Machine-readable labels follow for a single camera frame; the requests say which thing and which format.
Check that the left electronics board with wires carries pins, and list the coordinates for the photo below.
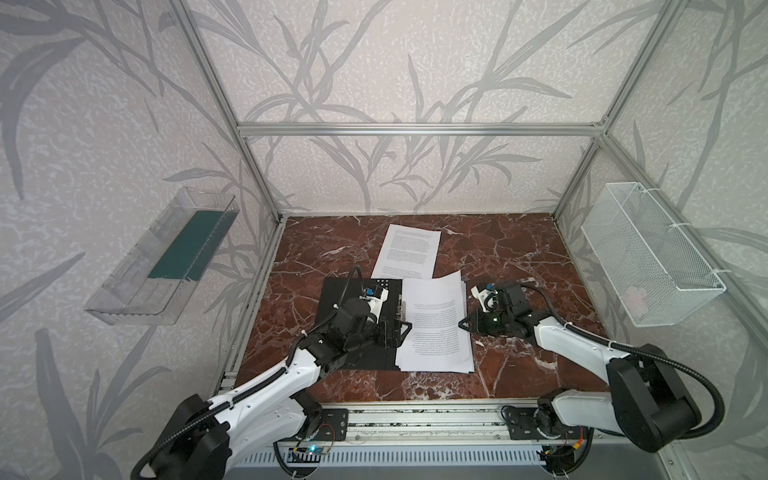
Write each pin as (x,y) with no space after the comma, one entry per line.
(302,460)

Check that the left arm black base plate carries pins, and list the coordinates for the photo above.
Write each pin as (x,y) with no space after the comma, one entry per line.
(326,424)

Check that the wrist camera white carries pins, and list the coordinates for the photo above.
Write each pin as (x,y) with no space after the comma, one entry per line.
(487,297)
(375,299)

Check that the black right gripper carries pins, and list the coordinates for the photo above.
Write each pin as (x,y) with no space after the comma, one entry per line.
(477,321)

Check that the white wire mesh basket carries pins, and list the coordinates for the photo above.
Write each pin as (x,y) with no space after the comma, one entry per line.
(639,244)

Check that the metal folder clip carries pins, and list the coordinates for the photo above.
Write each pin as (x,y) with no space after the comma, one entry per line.
(400,310)

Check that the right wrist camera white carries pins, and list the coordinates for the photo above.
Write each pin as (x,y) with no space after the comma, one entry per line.
(487,297)

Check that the right electronics board with wires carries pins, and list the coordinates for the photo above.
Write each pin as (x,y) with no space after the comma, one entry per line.
(561,461)

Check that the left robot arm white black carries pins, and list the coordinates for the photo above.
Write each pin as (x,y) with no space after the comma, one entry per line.
(204,439)

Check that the pink object in basket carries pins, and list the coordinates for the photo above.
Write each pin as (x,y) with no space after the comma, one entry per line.
(635,301)

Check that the aluminium front rail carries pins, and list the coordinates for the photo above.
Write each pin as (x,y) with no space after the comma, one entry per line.
(461,422)

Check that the white printed paper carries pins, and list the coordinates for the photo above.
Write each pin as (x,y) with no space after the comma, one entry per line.
(436,343)

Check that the clear plastic wall tray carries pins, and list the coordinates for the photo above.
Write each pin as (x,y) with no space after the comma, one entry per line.
(152,285)

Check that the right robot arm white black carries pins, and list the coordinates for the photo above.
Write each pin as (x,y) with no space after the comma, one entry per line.
(651,400)

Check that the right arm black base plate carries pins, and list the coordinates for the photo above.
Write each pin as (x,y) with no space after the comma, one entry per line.
(528,423)

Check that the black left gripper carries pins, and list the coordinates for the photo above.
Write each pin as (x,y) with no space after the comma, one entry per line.
(395,330)

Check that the aluminium cage frame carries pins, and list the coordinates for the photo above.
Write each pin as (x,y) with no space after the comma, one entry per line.
(676,88)

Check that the electronics board with wires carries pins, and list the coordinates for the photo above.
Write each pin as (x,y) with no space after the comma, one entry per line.
(302,460)
(561,461)

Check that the blue and black file folder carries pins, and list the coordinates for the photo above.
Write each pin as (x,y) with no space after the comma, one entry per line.
(338,290)

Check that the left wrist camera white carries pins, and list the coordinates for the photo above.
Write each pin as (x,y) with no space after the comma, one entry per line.
(375,299)

